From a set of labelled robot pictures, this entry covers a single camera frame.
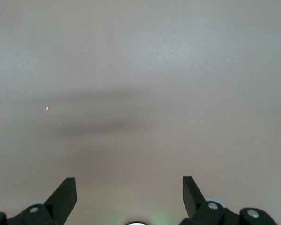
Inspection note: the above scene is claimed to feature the brown table mat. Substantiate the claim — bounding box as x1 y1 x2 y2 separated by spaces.
0 0 281 225

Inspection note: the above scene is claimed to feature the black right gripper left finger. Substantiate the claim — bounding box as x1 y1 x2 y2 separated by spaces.
0 177 77 225

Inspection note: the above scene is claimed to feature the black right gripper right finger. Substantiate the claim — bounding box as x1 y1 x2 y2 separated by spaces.
179 176 279 225

